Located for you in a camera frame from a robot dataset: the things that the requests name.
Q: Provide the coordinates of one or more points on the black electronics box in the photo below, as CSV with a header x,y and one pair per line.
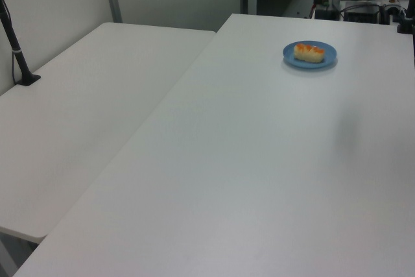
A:
x,y
361,14

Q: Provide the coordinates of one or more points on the black clamp mount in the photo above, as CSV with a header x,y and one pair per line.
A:
x,y
407,24

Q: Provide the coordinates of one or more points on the blue round plate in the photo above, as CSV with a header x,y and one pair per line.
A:
x,y
291,61

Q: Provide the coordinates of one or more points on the black camera stand pole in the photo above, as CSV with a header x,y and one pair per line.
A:
x,y
19,59

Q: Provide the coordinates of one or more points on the small black box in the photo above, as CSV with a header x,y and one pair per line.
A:
x,y
325,14

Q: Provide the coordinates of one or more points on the bread with orange topping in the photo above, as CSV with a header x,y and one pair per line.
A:
x,y
308,54

